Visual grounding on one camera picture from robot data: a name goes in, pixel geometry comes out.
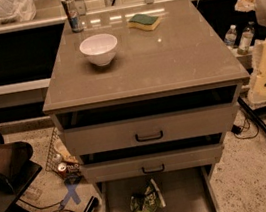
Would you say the wire basket on floor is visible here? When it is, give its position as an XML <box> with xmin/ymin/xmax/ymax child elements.
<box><xmin>45</xmin><ymin>128</ymin><xmax>82</xmax><ymax>180</ymax></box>

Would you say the green jalapeno chip bag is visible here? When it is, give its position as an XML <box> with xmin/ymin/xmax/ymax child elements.
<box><xmin>130</xmin><ymin>179</ymin><xmax>166</xmax><ymax>212</ymax></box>

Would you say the white plastic bag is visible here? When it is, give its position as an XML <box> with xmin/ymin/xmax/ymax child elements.
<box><xmin>0</xmin><ymin>0</ymin><xmax>36</xmax><ymax>25</ymax></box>

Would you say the middle grey drawer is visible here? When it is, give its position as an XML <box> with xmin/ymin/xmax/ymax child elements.
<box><xmin>81</xmin><ymin>144</ymin><xmax>224</xmax><ymax>184</ymax></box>

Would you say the black cable with plug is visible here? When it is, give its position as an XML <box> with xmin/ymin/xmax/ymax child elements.
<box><xmin>229</xmin><ymin>114</ymin><xmax>262</xmax><ymax>143</ymax></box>

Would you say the top grey drawer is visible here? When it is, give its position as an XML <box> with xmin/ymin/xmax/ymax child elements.
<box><xmin>59</xmin><ymin>104</ymin><xmax>239</xmax><ymax>156</ymax></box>

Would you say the blue silver energy drink can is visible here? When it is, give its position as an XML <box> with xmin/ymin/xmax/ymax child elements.
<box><xmin>61</xmin><ymin>0</ymin><xmax>84</xmax><ymax>33</ymax></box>

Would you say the grey drawer cabinet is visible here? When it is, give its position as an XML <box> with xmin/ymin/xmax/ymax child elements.
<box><xmin>43</xmin><ymin>0</ymin><xmax>249</xmax><ymax>212</ymax></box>

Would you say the tall clear plastic bottle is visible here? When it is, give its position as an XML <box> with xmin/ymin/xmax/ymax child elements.
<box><xmin>237</xmin><ymin>21</ymin><xmax>255</xmax><ymax>55</ymax></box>

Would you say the white bowl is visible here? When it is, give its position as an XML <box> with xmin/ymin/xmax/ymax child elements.
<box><xmin>79</xmin><ymin>33</ymin><xmax>118</xmax><ymax>67</ymax></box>

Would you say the blue tape cross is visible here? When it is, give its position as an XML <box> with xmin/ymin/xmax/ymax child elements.
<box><xmin>60</xmin><ymin>183</ymin><xmax>81</xmax><ymax>207</ymax></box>

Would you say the small clear water bottle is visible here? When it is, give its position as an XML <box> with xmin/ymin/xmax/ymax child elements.
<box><xmin>224</xmin><ymin>24</ymin><xmax>237</xmax><ymax>49</ymax></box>

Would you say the grey drawer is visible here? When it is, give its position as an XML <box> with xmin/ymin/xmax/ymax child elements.
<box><xmin>81</xmin><ymin>144</ymin><xmax>224</xmax><ymax>184</ymax></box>
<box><xmin>59</xmin><ymin>104</ymin><xmax>239</xmax><ymax>156</ymax></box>

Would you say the black stand base bar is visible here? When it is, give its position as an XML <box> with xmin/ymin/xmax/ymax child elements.
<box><xmin>237</xmin><ymin>97</ymin><xmax>266</xmax><ymax>134</ymax></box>

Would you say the bottom open drawer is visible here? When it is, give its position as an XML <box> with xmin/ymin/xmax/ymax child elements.
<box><xmin>102</xmin><ymin>167</ymin><xmax>220</xmax><ymax>212</ymax></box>

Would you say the red soda can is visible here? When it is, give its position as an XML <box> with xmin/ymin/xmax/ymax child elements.
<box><xmin>57</xmin><ymin>162</ymin><xmax>67</xmax><ymax>178</ymax></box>

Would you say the yellow green sponge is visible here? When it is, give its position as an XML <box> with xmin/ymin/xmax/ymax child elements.
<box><xmin>127</xmin><ymin>13</ymin><xmax>160</xmax><ymax>31</ymax></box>

